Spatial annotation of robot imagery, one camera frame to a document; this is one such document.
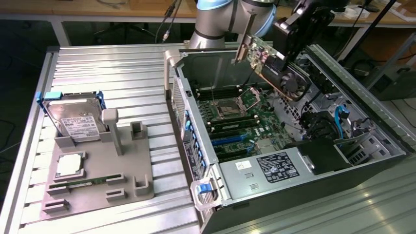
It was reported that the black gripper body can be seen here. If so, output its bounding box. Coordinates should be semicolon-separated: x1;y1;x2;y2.
292;0;336;15

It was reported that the green graphics card with fan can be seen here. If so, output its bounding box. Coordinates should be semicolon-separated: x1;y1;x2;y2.
234;11;314;103

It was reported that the white and black box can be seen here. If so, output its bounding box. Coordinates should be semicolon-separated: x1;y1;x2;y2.
335;6;370;19

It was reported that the black slanted pole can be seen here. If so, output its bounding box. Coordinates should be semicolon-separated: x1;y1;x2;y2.
336;0;402;61

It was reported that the metal socket cover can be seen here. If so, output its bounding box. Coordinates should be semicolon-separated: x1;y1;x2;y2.
236;86;264;110

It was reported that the metal disk bay cage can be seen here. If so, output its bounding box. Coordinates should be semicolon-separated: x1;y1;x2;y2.
272;92;326;122

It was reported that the dark grey box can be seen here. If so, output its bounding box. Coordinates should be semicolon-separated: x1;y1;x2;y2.
374;67;416;101

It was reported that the black RAM stick with label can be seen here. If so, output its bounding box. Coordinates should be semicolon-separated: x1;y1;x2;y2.
210;119;258;132

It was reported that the silver chipset heat sink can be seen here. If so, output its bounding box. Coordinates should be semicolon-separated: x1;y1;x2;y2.
256;139;278;152

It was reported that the blue expansion slot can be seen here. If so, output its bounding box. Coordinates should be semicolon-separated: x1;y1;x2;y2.
211;135;250;147

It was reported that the black expansion slot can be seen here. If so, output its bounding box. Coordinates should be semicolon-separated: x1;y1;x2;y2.
216;146;248;160

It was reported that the black plastic shroud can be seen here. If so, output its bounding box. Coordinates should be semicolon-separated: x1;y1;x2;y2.
286;140;355;175

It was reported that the grey power supply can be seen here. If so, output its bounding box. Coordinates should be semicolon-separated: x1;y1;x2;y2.
218;148;319;203

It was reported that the open black PC case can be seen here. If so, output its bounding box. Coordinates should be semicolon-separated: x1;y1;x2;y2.
164;43;416;234

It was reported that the grey parts rack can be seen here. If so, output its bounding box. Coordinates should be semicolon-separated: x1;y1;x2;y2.
39;109;156;221

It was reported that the silver CPU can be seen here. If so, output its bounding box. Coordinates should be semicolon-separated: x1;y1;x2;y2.
55;154;84;178

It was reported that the green RAM stick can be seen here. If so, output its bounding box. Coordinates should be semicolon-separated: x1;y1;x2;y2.
50;174;120;190

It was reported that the black cable with metal plug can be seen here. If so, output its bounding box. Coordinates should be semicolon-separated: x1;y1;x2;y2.
160;0;183;43

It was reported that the blue wire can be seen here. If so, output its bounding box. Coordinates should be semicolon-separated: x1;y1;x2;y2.
332;104;351;141

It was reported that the hard disk with blue bracket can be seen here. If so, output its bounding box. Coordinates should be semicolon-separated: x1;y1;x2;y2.
36;90;107;143

